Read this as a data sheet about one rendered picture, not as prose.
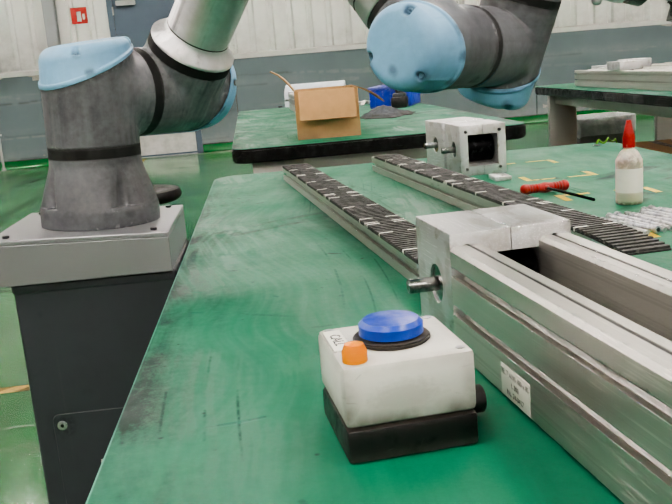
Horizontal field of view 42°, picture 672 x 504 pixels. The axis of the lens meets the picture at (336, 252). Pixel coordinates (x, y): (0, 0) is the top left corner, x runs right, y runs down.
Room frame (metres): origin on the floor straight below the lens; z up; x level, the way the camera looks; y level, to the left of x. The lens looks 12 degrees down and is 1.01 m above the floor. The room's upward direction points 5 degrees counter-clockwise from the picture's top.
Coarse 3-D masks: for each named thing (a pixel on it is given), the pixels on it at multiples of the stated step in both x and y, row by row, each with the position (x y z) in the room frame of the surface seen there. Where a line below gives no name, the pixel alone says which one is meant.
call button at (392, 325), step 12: (384, 312) 0.52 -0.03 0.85; (396, 312) 0.52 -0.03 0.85; (408, 312) 0.52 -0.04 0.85; (360, 324) 0.51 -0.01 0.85; (372, 324) 0.50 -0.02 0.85; (384, 324) 0.50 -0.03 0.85; (396, 324) 0.50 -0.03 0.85; (408, 324) 0.50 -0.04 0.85; (420, 324) 0.50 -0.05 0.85; (360, 336) 0.50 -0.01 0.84; (372, 336) 0.49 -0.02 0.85; (384, 336) 0.49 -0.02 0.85; (396, 336) 0.49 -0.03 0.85; (408, 336) 0.49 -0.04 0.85
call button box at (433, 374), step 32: (320, 352) 0.53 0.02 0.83; (384, 352) 0.49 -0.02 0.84; (416, 352) 0.48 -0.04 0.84; (448, 352) 0.48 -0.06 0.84; (352, 384) 0.47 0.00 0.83; (384, 384) 0.47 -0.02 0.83; (416, 384) 0.47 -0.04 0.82; (448, 384) 0.48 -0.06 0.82; (352, 416) 0.46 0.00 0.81; (384, 416) 0.47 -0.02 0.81; (416, 416) 0.47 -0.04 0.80; (448, 416) 0.48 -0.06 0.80; (352, 448) 0.46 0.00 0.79; (384, 448) 0.47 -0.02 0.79; (416, 448) 0.47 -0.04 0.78
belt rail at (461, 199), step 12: (372, 168) 1.82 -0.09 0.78; (384, 168) 1.75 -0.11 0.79; (396, 168) 1.63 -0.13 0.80; (396, 180) 1.64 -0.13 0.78; (408, 180) 1.55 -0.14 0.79; (420, 180) 1.48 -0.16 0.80; (432, 180) 1.41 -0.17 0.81; (432, 192) 1.42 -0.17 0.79; (444, 192) 1.37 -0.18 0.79; (456, 192) 1.30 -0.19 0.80; (456, 204) 1.30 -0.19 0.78; (468, 204) 1.25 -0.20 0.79; (480, 204) 1.20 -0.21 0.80; (492, 204) 1.15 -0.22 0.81
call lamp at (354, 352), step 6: (348, 342) 0.48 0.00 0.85; (354, 342) 0.47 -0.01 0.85; (360, 342) 0.48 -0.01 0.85; (342, 348) 0.48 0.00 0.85; (348, 348) 0.47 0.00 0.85; (354, 348) 0.47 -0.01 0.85; (360, 348) 0.47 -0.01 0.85; (342, 354) 0.47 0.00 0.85; (348, 354) 0.47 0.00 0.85; (354, 354) 0.47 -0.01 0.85; (360, 354) 0.47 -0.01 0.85; (366, 354) 0.47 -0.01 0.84; (342, 360) 0.47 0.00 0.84; (348, 360) 0.47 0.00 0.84; (354, 360) 0.47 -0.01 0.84; (360, 360) 0.47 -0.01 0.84; (366, 360) 0.47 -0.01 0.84
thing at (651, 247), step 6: (618, 246) 0.83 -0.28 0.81; (624, 246) 0.83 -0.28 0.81; (630, 246) 0.83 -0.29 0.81; (636, 246) 0.83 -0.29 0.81; (642, 246) 0.83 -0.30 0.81; (648, 246) 0.82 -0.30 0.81; (654, 246) 0.82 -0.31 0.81; (660, 246) 0.82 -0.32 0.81; (666, 246) 0.82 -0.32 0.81; (624, 252) 0.81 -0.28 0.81; (630, 252) 0.81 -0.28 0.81; (636, 252) 0.81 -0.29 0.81; (642, 252) 0.81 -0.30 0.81; (648, 252) 0.82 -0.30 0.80; (654, 252) 0.82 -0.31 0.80
